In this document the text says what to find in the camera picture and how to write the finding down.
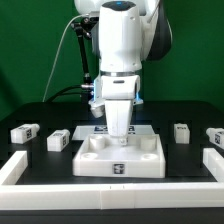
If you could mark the white square tabletop part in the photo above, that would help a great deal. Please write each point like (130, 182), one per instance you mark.
(103, 156)

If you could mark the white U-shaped fence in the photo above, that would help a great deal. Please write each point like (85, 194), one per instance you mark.
(109, 196)

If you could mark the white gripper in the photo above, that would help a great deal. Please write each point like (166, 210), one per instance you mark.
(119, 94)

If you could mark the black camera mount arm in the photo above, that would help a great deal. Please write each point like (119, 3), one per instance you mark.
(83, 30)

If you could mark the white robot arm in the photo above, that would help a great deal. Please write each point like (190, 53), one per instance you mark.
(125, 33)

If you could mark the white tag sheet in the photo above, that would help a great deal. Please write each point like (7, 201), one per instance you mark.
(81, 132)

